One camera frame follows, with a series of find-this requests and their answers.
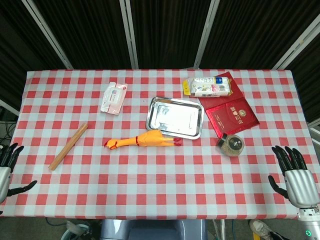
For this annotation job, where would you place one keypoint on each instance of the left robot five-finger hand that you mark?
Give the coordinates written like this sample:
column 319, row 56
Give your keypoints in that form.
column 4, row 180

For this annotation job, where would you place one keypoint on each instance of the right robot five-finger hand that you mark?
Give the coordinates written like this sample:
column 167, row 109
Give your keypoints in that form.
column 301, row 186

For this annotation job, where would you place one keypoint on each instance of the yellow rubber chicken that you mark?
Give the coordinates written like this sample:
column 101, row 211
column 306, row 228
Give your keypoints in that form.
column 150, row 139

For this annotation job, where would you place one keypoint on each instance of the stainless steel tray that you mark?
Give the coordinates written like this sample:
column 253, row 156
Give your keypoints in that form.
column 175, row 117

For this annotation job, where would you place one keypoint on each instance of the white sneaker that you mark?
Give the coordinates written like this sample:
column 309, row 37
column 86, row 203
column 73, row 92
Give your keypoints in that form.
column 260, row 228

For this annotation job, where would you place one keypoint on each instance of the wooden stick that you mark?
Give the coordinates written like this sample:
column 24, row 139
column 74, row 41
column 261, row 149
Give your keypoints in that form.
column 68, row 147

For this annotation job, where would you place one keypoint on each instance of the glass spice jar black lid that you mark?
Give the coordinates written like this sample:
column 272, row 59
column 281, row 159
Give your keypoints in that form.
column 231, row 145

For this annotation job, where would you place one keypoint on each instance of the white teal bucket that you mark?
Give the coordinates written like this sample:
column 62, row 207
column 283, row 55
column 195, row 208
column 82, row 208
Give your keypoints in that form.
column 75, row 231

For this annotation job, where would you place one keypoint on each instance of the red certificate booklet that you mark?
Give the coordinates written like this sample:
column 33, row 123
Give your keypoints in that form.
column 232, row 115

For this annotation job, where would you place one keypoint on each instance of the white tissue pack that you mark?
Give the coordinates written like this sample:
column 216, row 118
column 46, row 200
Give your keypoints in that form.
column 207, row 87

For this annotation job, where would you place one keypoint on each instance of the pink white wet wipes pack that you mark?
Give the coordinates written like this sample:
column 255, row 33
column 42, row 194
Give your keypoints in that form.
column 114, row 98

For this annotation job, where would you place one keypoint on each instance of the red white checkered tablecloth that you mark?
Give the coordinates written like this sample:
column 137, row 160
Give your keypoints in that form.
column 160, row 180

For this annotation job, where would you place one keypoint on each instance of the grey robot torso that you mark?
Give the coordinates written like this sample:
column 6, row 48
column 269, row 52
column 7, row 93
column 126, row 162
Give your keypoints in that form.
column 152, row 230

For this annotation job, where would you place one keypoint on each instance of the aluminium partition post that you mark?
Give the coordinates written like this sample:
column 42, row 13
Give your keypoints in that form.
column 297, row 47
column 130, row 35
column 206, row 35
column 47, row 33

